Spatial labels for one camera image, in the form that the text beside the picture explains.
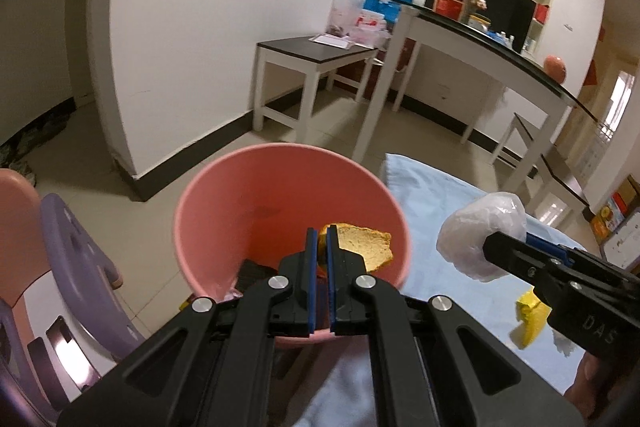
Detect white glass-top dining table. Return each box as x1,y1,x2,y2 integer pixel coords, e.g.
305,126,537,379
352,0,603,162

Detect pink plastic bucket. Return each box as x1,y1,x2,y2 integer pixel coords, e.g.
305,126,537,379
173,144,412,352

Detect white bench with papers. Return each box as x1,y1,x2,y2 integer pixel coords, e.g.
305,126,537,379
252,36,379,142

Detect pomelo peel piece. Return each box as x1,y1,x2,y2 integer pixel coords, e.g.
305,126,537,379
320,223,395,274

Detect clear plastic bag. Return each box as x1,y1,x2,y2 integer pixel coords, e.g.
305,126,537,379
327,0,358,38

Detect red tin box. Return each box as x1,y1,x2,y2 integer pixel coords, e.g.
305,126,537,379
432,0,463,20

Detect person's right hand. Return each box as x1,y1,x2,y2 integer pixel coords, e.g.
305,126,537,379
563,354,611,418

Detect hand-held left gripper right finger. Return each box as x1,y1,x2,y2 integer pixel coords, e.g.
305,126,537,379
327,223,586,427

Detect purple plastic stool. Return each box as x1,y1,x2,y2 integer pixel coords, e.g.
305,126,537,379
0,193,146,418

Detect grey drawing board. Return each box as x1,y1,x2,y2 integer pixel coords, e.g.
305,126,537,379
600,212,640,270

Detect colourful toy box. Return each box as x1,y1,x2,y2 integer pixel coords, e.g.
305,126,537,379
590,202,628,235

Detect empty white bench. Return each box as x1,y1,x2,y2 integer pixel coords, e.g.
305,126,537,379
492,112,591,220

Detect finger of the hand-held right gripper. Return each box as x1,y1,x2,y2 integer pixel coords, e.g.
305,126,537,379
482,232,561,280
525,234,576,263

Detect cardboard box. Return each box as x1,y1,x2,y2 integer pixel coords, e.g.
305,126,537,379
612,174,640,208

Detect yellow foam fruit net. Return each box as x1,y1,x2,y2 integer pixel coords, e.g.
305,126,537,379
510,289,553,350

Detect blue floral cloth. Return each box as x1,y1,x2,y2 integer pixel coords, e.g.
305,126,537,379
295,153,591,427

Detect white door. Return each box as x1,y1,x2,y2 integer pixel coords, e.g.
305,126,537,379
590,69,638,142

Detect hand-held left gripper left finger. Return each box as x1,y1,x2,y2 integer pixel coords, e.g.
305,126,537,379
59,228,321,427

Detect blue shopping bag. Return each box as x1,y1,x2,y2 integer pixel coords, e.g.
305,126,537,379
364,0,413,24

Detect black foam fruit net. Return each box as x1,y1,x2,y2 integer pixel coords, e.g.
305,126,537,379
235,259,278,295

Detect white paper sheets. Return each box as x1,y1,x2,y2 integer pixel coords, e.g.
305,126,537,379
309,34,351,50

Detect white red-print plastic bag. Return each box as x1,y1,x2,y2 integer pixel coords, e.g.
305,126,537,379
352,9,391,45

